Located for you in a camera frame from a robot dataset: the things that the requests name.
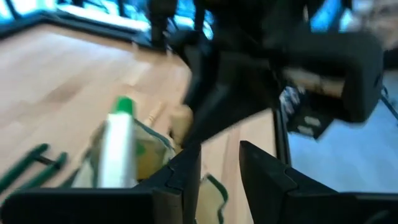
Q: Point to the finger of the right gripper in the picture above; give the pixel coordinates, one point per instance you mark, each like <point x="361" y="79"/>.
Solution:
<point x="205" y="87"/>
<point x="245" y="102"/>

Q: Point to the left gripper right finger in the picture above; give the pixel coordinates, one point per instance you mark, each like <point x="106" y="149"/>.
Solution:
<point x="264" y="180"/>

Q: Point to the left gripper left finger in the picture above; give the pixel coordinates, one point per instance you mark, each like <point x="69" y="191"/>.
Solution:
<point x="183" y="174"/>

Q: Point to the cream canvas gardening bag green trim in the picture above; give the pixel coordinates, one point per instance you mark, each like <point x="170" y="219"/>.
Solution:
<point x="152" y="155"/>

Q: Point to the green spray bottle white nozzle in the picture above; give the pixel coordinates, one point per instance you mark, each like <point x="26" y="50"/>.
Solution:
<point x="118" y="149"/>

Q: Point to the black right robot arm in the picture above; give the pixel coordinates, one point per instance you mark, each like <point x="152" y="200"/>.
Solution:
<point x="242" y="18"/>

